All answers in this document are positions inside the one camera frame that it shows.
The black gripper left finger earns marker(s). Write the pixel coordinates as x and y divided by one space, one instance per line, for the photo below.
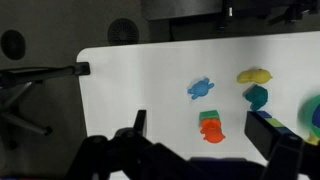
110 156

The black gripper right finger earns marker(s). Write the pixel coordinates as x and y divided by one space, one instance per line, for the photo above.
266 136

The teal animal toy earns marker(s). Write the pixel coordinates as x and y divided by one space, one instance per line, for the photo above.
257 96

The green bowl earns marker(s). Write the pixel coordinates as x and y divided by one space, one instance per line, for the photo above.
306 113

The orange toy figure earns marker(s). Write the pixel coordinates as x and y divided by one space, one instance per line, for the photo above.
212 130

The yellow duck toy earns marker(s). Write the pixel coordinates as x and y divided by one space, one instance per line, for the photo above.
253 76

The blue turtle toy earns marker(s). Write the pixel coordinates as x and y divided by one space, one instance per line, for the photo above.
200 88

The dark blue ball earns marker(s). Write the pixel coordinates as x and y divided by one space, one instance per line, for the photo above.
317 115

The black round grille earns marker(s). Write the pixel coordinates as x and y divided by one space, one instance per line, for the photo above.
123 32

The black round disc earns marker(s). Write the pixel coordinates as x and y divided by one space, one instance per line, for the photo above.
13 45

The black camera tripod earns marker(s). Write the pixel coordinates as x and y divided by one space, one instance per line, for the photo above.
30 74

